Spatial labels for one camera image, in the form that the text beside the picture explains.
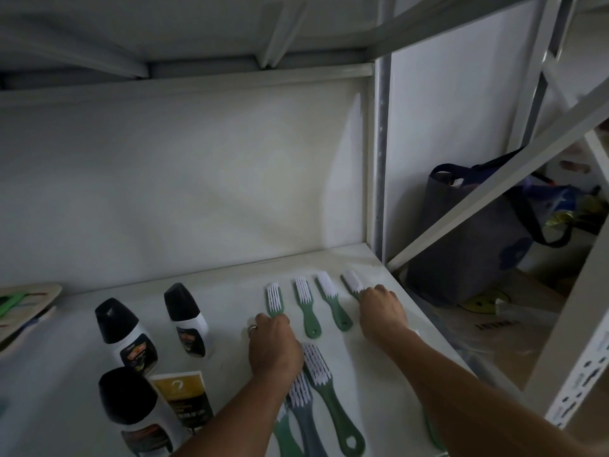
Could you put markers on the person's right hand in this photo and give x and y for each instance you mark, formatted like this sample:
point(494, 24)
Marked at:
point(383, 316)

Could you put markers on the person's left hand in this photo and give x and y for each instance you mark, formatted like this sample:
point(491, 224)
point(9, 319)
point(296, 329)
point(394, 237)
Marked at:
point(273, 349)

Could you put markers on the person's left fingers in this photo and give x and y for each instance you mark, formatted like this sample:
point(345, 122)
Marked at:
point(271, 322)

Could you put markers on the person's right fingers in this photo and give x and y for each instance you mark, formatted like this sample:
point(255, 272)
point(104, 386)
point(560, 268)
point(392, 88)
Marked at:
point(378, 294)

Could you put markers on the green scrub brush white bristles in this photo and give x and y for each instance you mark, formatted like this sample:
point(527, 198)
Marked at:
point(434, 435)
point(273, 302)
point(285, 440)
point(353, 280)
point(338, 314)
point(338, 414)
point(308, 318)

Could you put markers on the person's right forearm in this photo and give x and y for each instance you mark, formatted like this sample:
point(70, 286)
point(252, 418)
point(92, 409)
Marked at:
point(471, 404)

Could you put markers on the person's left forearm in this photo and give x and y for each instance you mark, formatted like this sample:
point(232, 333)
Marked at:
point(233, 418)

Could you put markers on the white bottle with black cap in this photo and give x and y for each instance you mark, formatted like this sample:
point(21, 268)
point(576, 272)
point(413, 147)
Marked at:
point(188, 318)
point(124, 335)
point(135, 409)

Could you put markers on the grey scrub brush white bristles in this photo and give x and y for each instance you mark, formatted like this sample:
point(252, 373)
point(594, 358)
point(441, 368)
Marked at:
point(307, 423)

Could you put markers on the white metal shelf rack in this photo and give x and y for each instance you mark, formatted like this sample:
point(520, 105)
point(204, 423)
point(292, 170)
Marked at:
point(378, 161)

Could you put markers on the brown cardboard box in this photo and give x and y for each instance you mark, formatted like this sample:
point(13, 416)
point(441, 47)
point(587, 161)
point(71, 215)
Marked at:
point(504, 342)

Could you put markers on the clear plastic wrapper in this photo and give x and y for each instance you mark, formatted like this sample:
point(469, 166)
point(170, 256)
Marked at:
point(525, 313)

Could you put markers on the white slotted metal rack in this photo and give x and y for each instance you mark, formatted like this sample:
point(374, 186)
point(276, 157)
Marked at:
point(566, 361)

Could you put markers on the colourful plastic packets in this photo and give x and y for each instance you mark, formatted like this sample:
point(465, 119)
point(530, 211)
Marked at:
point(571, 204)

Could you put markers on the tan insole pack green stripe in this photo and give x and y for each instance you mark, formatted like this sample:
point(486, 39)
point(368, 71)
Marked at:
point(28, 299)

